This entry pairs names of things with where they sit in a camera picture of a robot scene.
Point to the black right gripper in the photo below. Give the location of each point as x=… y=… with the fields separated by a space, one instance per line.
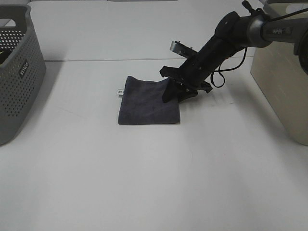
x=185 y=81

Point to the beige storage bin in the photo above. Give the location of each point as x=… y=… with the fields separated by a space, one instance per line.
x=281 y=72

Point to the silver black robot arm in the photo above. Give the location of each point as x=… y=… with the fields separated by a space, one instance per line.
x=233 y=34

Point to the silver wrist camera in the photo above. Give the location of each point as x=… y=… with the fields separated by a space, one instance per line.
x=182 y=50

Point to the dark grey towel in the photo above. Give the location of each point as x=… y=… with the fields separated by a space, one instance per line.
x=142 y=104

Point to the grey perforated plastic basket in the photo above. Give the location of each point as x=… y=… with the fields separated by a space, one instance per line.
x=22 y=69

